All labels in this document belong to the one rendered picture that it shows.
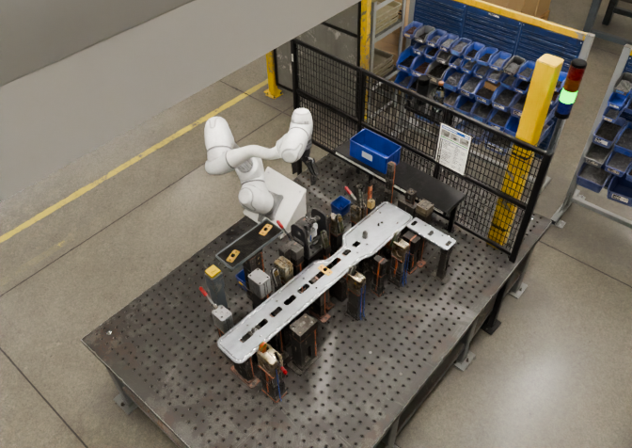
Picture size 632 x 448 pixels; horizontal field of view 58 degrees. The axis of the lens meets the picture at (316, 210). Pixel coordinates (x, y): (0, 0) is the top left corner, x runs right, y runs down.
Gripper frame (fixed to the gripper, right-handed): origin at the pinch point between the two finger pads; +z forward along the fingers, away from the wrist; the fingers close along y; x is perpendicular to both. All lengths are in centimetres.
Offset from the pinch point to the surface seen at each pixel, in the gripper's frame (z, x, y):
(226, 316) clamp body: 40, -70, 12
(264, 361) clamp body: 42, -74, 44
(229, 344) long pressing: 46, -78, 22
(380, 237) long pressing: 46, 28, 32
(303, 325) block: 43, -46, 43
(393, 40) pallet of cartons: 102, 307, -167
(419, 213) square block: 44, 59, 38
